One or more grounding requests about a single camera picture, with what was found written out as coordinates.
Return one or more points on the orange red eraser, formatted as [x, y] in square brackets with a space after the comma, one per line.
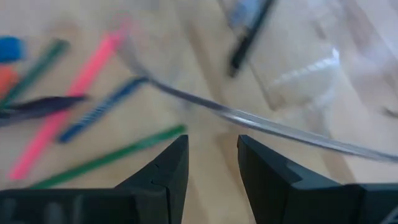
[7, 79]

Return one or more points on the teal green pencil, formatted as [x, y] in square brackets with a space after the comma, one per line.
[109, 157]

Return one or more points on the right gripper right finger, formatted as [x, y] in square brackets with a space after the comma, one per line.
[295, 199]

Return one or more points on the clear plastic bin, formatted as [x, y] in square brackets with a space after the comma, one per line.
[280, 125]

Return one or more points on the pink pencil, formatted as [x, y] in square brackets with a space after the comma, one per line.
[77, 87]

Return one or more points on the dark blue crayon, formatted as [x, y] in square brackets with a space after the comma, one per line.
[99, 109]

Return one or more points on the blue eraser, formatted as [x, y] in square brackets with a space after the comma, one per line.
[11, 49]

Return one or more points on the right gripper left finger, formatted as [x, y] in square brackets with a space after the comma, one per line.
[93, 205]

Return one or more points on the purple grip clear pen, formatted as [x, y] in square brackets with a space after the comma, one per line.
[46, 104]

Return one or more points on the slim black grey pen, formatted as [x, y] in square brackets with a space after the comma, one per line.
[244, 49]

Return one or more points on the green crayon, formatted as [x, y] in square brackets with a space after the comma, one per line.
[40, 67]

